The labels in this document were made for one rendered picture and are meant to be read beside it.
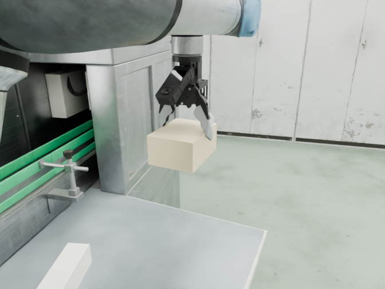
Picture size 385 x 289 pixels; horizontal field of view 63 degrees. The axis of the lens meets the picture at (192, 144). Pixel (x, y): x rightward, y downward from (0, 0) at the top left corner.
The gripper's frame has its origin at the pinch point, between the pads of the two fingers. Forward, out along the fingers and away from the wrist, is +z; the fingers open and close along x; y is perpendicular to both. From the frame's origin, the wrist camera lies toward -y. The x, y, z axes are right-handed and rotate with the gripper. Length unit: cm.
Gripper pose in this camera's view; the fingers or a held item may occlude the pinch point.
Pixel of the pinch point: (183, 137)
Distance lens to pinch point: 80.1
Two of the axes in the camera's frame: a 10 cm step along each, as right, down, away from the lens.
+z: 0.0, 9.3, 3.6
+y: 4.0, -3.3, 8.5
